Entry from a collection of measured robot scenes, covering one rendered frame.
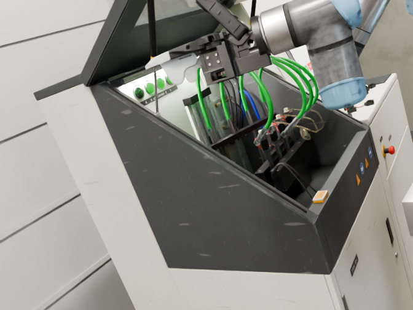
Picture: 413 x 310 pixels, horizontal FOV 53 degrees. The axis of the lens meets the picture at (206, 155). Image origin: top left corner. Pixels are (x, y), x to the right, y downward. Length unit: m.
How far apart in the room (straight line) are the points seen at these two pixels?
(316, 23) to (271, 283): 0.81
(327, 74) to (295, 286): 0.71
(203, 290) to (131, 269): 0.32
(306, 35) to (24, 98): 1.96
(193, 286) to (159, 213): 0.29
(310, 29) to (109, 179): 0.93
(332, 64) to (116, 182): 0.91
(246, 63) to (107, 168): 0.81
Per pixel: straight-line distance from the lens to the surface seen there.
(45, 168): 2.46
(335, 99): 0.72
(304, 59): 1.97
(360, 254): 1.42
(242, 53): 0.73
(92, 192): 1.53
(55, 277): 2.53
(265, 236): 1.18
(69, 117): 1.45
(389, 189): 1.85
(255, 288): 1.32
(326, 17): 0.70
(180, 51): 0.72
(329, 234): 1.18
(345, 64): 0.71
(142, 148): 1.27
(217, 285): 1.40
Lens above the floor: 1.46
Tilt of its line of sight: 15 degrees down
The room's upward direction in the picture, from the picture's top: 21 degrees counter-clockwise
